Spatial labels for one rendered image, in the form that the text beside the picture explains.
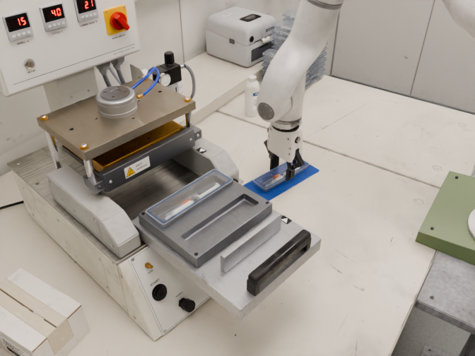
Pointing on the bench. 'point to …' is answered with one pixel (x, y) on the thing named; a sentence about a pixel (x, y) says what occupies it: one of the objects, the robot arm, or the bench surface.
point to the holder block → (212, 223)
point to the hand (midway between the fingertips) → (282, 169)
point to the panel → (167, 318)
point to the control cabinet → (65, 46)
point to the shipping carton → (38, 318)
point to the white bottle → (251, 87)
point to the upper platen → (108, 158)
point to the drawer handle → (256, 279)
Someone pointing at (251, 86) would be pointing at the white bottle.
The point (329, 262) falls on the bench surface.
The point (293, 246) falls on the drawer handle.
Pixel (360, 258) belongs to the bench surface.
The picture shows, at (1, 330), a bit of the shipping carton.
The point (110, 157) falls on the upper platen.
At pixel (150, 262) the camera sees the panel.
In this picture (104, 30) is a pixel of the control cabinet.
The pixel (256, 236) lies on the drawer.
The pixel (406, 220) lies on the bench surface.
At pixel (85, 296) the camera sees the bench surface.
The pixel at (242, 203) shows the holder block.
